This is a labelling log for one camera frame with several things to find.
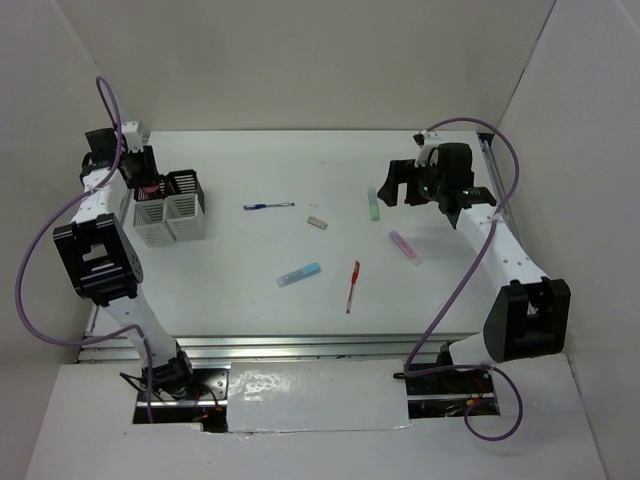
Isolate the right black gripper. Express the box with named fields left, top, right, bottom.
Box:
left=377, top=156, right=447, bottom=206

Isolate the blue ballpoint pen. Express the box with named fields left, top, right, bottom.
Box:
left=243, top=202, right=295, bottom=211

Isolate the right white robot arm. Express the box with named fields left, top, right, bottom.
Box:
left=377, top=143, right=571, bottom=392

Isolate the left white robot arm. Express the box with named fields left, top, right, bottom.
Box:
left=53, top=122, right=198, bottom=399

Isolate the green highlighter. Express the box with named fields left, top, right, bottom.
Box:
left=367, top=186, right=380, bottom=221

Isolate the purple highlighter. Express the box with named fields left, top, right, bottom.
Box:
left=389, top=230, right=422, bottom=266

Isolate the white slatted organizer container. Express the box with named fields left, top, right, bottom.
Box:
left=132, top=169, right=206, bottom=247

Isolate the grey eraser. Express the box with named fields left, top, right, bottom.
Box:
left=307, top=216, right=328, bottom=230

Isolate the red ballpoint pen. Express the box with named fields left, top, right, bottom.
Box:
left=345, top=260, right=361, bottom=314

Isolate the blue highlighter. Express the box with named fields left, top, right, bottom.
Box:
left=276, top=262, right=321, bottom=288

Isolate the shiny white cover sheet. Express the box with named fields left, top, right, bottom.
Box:
left=227, top=360, right=410, bottom=433

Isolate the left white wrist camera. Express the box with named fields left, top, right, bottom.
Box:
left=121, top=121, right=145, bottom=153

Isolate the aluminium rail frame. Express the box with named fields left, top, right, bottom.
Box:
left=77, top=130, right=516, bottom=364

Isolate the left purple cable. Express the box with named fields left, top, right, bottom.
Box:
left=14, top=75, right=161, bottom=426

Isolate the purple cable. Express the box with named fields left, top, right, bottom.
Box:
left=403, top=117, right=524, bottom=442
left=14, top=75, right=161, bottom=426

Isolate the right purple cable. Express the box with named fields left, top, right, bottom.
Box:
left=403, top=117, right=524, bottom=442

